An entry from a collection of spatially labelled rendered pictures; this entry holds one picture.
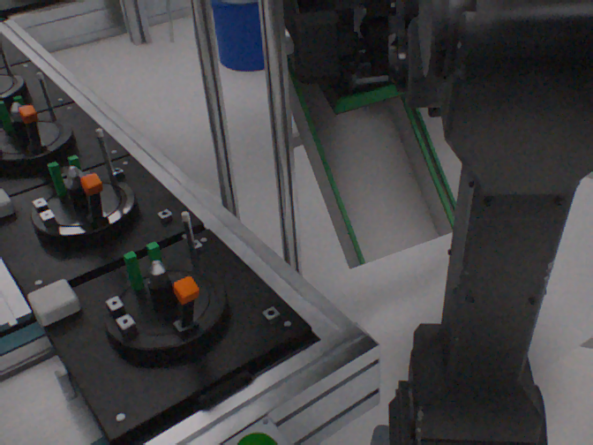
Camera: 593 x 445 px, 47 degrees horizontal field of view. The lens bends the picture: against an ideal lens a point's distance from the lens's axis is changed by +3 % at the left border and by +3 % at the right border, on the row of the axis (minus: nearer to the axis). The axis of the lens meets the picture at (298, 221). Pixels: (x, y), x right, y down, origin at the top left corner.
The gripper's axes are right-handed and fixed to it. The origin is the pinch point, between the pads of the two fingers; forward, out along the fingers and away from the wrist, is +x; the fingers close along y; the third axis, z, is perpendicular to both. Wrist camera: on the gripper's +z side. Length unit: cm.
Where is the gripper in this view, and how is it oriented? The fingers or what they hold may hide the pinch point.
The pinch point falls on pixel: (371, 34)
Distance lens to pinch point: 71.2
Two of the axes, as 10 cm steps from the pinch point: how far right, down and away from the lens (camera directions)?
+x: -2.7, -3.5, 9.0
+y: -9.6, 1.6, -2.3
